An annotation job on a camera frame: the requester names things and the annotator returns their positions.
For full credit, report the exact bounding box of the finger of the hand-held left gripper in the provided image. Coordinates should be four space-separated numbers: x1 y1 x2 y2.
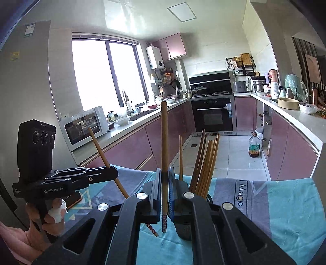
68 169 119 191
55 166 112 178

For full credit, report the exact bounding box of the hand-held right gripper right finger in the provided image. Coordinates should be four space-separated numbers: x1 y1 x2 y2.
168 167 297 265

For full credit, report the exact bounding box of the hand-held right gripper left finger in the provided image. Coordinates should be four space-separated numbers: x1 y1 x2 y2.
33 168 163 265

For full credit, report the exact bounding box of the red-patterned wooden chopstick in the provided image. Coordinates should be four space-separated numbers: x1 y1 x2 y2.
88 127 159 237
161 101 169 233

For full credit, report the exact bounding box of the black mesh holder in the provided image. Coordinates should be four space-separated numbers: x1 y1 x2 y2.
175 194 214 241

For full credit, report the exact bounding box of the bunch of wooden chopsticks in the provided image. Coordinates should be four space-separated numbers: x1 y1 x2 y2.
178 129 221 199

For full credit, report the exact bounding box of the person's left forearm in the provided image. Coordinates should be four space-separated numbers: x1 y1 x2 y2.
0 222 53 265

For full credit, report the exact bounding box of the person's left hand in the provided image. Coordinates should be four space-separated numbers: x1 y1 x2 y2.
25 198 68 252

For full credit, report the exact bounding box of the black smartphone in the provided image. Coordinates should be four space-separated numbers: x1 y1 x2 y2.
65 191 82 207

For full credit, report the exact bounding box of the white countertop oven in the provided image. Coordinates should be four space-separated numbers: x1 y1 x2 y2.
59 106 109 152

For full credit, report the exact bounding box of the pink base cabinet run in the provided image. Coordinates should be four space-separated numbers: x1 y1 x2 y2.
234 95 319 181
76 98 196 171

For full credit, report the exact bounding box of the grey refrigerator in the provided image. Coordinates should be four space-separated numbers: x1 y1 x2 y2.
0 20 60 230

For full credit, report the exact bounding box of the black built-in oven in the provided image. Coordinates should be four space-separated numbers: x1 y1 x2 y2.
191 94 236 133

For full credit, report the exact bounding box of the cooking oil bottle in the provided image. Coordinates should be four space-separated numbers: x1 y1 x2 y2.
248 132 261 158

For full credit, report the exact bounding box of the kitchen window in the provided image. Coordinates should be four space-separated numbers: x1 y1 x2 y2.
71 33 149 113

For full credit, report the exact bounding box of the wok with lid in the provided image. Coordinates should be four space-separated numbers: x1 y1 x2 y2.
191 85 208 96

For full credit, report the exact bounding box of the teal patterned tablecloth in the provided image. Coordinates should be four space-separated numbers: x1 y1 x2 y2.
61 164 326 265

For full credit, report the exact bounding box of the black range hood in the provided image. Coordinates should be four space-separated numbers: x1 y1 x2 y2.
188 72 231 92

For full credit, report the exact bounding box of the white water heater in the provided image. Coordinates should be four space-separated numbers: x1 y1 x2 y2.
146 46 164 70

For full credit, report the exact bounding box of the steel steamer pot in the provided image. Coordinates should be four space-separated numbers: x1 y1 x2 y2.
251 76 267 93

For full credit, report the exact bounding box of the beige round tin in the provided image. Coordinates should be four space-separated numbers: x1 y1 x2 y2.
277 97 300 110

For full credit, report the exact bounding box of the bowl in white bag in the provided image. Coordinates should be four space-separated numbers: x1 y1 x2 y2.
298 102 318 115

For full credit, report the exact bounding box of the teal plastic-covered fan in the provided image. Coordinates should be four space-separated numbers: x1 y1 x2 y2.
285 74 308 102

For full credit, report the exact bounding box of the ceiling light panel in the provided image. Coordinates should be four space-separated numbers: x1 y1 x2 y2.
167 3 197 23

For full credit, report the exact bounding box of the brown framed picture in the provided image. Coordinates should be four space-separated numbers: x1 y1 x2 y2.
304 53 322 84

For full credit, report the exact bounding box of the black wall rack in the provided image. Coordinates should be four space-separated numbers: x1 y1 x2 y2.
225 53 256 76

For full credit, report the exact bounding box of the pink wall cabinet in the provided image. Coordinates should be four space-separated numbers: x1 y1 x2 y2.
152 33 187 62

